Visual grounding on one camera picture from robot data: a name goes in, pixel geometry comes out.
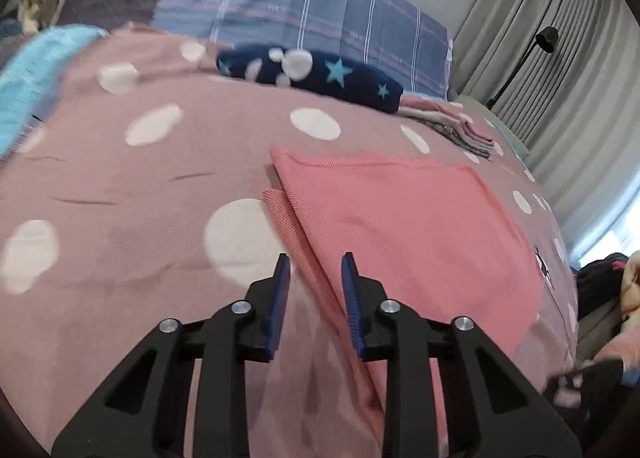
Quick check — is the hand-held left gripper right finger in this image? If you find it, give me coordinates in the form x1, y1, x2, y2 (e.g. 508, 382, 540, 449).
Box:
341, 251, 583, 458

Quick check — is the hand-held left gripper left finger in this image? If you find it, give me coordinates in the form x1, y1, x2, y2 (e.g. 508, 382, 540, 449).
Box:
51, 253, 292, 458

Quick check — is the pink bear print shirt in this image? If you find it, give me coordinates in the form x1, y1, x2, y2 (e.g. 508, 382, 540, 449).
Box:
262, 144, 547, 458

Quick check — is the stack of folded clothes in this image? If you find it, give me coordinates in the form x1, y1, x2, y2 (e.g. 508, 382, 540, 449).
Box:
425, 118, 494, 150

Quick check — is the dark cloth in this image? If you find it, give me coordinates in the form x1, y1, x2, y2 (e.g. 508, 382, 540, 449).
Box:
575, 252, 633, 325

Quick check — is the pink polka dot blanket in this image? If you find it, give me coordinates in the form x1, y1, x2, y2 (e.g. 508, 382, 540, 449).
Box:
0, 23, 581, 458

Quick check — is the patterned grey folded garment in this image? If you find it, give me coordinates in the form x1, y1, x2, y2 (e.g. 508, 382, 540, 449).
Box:
440, 131, 494, 160

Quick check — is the stack of folded cloths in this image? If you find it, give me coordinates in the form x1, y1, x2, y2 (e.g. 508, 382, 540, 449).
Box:
400, 93, 495, 143

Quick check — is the navy star print blanket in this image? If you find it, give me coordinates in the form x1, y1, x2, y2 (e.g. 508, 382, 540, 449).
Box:
216, 42, 405, 114

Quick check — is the grey curtain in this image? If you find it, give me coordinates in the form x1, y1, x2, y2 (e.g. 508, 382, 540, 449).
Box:
450, 0, 640, 261

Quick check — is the black floor lamp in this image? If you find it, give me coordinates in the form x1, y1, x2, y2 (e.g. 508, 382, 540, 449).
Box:
486, 26, 560, 109

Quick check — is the light blue blanket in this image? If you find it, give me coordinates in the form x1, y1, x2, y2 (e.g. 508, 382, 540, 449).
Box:
0, 24, 108, 160

